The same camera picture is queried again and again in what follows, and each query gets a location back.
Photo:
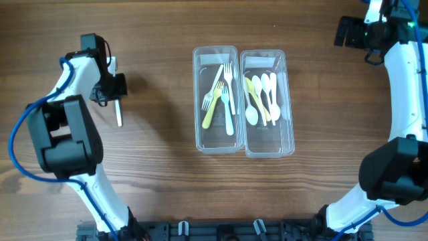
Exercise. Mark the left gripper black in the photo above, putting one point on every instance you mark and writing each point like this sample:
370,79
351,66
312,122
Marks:
122,89

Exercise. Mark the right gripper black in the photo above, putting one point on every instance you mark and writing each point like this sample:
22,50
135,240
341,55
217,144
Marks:
352,41

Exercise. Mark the white fork tines down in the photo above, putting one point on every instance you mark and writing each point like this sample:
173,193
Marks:
207,100

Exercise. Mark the white flat-handle spoon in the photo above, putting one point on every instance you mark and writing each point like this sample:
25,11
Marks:
265,80

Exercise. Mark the yellow fork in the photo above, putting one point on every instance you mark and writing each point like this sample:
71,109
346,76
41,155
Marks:
216,94

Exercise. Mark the light blue fork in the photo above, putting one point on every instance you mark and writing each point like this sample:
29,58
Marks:
228,120

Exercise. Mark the yellow spoon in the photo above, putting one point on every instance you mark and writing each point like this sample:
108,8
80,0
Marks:
252,92

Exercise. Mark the clear white fork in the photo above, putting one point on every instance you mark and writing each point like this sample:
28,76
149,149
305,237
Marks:
228,76

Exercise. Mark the white spoon slim handle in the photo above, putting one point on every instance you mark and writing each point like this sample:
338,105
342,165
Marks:
250,112

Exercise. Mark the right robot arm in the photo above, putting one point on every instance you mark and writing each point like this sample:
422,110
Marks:
395,174

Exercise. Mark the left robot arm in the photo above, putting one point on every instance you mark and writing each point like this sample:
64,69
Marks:
67,143

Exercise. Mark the clear container left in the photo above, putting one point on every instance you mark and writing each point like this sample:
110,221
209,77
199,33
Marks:
206,62

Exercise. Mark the clear container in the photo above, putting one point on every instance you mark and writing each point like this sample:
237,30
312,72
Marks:
268,141
206,62

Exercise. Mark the clear container right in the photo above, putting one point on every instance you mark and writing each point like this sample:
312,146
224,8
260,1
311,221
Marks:
268,141

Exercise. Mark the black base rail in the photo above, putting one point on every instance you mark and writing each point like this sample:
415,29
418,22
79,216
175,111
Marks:
285,230

